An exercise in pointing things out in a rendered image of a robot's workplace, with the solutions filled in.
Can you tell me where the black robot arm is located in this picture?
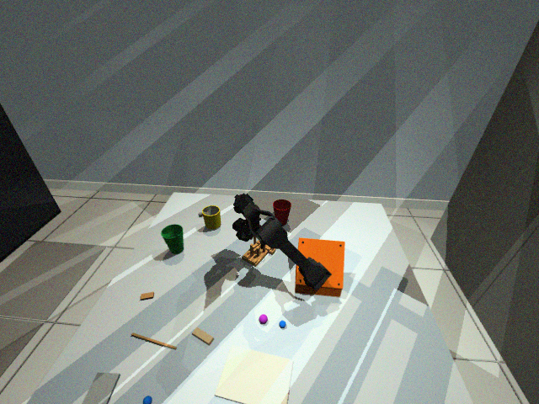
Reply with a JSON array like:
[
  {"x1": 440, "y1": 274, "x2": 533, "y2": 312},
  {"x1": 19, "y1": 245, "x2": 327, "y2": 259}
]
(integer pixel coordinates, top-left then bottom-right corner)
[{"x1": 233, "y1": 194, "x2": 332, "y2": 291}]

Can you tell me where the dark red cup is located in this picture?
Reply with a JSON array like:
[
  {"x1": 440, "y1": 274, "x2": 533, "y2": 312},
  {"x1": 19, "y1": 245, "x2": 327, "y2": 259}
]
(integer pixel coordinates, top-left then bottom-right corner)
[{"x1": 273, "y1": 199, "x2": 291, "y2": 225}]

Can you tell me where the yellow mug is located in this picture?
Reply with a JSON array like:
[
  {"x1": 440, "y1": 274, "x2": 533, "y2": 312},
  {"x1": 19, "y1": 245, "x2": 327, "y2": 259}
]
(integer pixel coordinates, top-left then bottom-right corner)
[{"x1": 202, "y1": 205, "x2": 221, "y2": 231}]

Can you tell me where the green cup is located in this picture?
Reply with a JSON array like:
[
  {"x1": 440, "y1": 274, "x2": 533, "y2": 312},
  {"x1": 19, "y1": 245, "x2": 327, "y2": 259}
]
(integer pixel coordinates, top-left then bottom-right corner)
[{"x1": 162, "y1": 225, "x2": 184, "y2": 254}]

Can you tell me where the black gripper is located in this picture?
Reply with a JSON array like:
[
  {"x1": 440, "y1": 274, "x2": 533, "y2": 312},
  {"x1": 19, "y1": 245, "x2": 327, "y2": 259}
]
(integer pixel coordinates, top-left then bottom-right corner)
[{"x1": 232, "y1": 217, "x2": 264, "y2": 249}]

